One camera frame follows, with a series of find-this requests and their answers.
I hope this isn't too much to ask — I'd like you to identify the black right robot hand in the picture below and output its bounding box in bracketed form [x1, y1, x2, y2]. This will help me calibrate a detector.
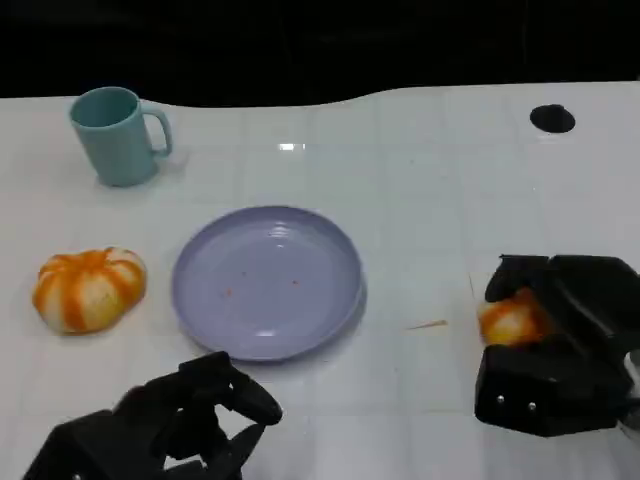
[473, 254, 640, 438]

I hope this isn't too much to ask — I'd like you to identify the black round table grommet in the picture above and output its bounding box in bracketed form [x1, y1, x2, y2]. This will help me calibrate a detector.
[529, 103, 577, 133]

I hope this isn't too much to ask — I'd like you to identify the squashed orange white bread roll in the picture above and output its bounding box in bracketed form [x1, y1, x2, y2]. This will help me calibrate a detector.
[477, 288, 554, 347]

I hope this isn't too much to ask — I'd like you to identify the lilac plate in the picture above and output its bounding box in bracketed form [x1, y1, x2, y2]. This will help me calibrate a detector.
[171, 205, 369, 363]

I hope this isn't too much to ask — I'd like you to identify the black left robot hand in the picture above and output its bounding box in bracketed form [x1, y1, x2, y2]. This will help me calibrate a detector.
[22, 350, 283, 480]

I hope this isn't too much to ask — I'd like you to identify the round orange white bread roll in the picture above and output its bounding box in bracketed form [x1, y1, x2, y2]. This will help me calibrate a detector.
[32, 246, 148, 336]

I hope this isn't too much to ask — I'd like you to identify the pale green mug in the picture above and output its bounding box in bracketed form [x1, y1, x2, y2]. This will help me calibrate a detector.
[68, 86, 174, 188]

